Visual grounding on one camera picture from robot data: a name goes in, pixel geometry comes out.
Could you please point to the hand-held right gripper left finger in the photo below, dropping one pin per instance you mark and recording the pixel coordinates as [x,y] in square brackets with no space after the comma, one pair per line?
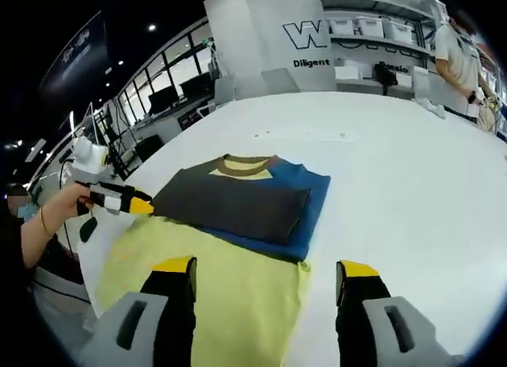
[105,343]

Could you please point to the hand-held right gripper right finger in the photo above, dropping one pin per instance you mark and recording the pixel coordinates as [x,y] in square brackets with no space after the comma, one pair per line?
[372,343]

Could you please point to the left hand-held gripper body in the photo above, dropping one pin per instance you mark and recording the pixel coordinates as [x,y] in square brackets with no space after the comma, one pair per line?
[89,157]

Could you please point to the yellow blue black garment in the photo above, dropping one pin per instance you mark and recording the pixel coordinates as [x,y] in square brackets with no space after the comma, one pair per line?
[237,208]

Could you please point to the person's left hand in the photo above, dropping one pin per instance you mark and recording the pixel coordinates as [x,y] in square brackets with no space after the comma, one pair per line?
[71,200]

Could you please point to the black tripod stand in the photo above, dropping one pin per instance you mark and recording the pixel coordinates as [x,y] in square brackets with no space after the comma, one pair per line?
[119,145]

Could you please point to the black oval object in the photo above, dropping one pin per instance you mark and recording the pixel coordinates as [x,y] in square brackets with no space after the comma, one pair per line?
[88,230]

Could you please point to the gold bangle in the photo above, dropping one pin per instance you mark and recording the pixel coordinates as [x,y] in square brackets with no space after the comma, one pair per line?
[46,224]

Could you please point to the blue face mask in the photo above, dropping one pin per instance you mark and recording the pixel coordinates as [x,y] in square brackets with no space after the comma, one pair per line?
[24,212]

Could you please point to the black computer monitor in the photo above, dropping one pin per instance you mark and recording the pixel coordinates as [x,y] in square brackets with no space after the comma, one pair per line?
[164,98]
[195,87]

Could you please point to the dark hanging banner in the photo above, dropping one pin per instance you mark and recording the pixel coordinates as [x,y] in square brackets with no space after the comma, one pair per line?
[77,50]

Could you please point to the white crumpled cloth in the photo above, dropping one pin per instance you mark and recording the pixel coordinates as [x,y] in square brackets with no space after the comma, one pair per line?
[431,107]

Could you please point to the white chair back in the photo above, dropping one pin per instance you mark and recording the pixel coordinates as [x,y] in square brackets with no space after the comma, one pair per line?
[428,85]

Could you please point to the black device on stand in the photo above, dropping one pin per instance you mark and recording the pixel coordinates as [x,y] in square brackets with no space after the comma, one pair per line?
[386,75]

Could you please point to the white storage bin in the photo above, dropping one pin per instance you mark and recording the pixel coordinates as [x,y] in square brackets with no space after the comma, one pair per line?
[401,31]
[343,26]
[370,26]

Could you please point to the grey metal storage shelf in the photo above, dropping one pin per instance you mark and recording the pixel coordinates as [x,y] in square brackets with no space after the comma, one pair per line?
[376,46]

